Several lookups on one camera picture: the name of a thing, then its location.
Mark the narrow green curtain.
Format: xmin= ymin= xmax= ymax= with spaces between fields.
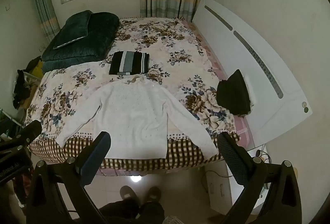
xmin=30 ymin=0 xmax=61 ymax=45

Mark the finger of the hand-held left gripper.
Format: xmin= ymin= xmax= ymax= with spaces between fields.
xmin=0 ymin=120 xmax=43 ymax=156

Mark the person's grey left slipper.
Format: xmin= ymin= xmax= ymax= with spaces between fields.
xmin=120 ymin=186 xmax=140 ymax=204

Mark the person's grey slipper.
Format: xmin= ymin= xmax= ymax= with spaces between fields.
xmin=120 ymin=186 xmax=140 ymax=204
xmin=144 ymin=186 xmax=162 ymax=204

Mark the floral bed blanket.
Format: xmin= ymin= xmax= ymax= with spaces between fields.
xmin=24 ymin=17 xmax=240 ymax=170

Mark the pile of dark clothes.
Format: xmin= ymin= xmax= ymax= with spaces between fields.
xmin=12 ymin=56 xmax=42 ymax=110

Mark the black grey striped folded sweater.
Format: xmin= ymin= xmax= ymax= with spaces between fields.
xmin=108 ymin=51 xmax=150 ymax=76

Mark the black folded garment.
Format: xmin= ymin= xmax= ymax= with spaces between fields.
xmin=217 ymin=69 xmax=252 ymax=115

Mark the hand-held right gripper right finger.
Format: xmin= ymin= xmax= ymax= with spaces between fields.
xmin=218 ymin=132 xmax=302 ymax=224

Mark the white knit sweater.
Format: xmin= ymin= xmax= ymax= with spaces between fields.
xmin=55 ymin=76 xmax=219 ymax=160

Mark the dark green quilt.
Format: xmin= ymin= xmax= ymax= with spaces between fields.
xmin=41 ymin=12 xmax=120 ymax=73

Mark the white nightstand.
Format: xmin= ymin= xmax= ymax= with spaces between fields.
xmin=205 ymin=143 xmax=270 ymax=214

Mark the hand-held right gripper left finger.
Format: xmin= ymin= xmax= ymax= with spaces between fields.
xmin=27 ymin=132 xmax=111 ymax=224

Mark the dark green pillow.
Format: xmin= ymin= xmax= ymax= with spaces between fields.
xmin=53 ymin=10 xmax=93 ymax=50

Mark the person's grey right slipper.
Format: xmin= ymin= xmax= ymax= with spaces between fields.
xmin=144 ymin=186 xmax=162 ymax=204

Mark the black cable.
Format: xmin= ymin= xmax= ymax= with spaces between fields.
xmin=201 ymin=149 xmax=272 ymax=190

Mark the white bed headboard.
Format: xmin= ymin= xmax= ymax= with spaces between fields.
xmin=192 ymin=0 xmax=313 ymax=147

